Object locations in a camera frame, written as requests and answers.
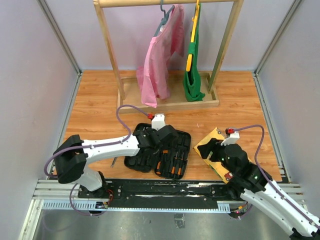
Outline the orange handled awl screwdriver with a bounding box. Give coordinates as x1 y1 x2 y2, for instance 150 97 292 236
155 150 168 176

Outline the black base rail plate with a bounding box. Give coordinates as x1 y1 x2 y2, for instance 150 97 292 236
77 178 246 206

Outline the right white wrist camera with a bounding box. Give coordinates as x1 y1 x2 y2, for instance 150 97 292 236
220 131 240 146

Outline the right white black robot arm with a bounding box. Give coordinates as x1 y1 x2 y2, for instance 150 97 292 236
194 138 320 240

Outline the black orange handled screwdriver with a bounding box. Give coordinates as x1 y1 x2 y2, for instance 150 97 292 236
170 152 178 178

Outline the teal clothes hanger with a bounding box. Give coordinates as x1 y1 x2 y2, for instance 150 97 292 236
153 0 175 37

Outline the black plastic tool case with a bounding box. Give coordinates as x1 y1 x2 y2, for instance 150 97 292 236
124 123 192 180

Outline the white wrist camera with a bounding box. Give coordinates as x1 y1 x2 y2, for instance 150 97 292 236
151 113 166 131
220 131 240 146

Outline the green garment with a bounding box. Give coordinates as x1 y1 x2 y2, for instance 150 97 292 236
183 3 205 102

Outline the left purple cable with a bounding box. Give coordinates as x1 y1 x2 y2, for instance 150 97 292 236
44 104 153 217

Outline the purple cable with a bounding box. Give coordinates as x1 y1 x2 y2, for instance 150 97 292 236
44 104 153 217
224 124 320 231

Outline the wooden clothes rack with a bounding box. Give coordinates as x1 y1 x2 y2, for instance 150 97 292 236
93 0 243 113

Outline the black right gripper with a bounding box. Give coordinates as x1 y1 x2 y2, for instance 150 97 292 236
197 137 238 176

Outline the yellow cartoon cloth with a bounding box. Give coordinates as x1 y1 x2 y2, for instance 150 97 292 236
193 126 247 185

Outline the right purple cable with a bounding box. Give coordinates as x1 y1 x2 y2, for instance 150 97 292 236
224 124 320 231

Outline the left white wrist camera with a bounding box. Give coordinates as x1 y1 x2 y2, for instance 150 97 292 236
151 113 166 131

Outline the slotted aluminium cable duct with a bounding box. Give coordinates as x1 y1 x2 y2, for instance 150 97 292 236
42 196 231 214

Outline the pink garment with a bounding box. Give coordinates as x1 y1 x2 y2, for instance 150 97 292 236
136 4 185 108

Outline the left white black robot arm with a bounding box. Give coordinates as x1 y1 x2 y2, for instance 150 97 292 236
53 125 178 198

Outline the yellow clothes hanger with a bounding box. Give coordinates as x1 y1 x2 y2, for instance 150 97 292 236
185 0 200 72

